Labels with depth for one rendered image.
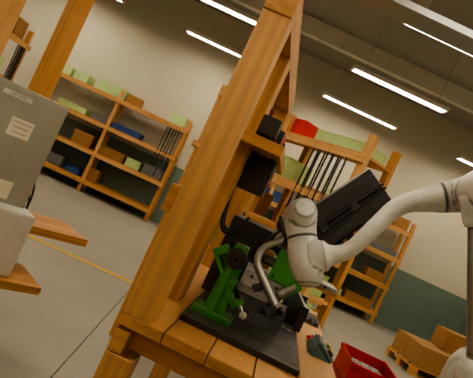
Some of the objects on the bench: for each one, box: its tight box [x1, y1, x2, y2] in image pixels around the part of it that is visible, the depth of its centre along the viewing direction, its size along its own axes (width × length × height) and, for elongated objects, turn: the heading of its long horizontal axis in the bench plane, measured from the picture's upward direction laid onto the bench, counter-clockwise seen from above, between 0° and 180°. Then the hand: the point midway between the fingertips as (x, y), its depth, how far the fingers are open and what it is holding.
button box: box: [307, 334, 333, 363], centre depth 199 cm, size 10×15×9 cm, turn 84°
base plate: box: [179, 290, 300, 377], centre depth 221 cm, size 42×110×2 cm, turn 84°
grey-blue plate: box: [282, 293, 309, 326], centre depth 229 cm, size 10×2×14 cm, turn 174°
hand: (281, 239), depth 208 cm, fingers closed on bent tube, 3 cm apart
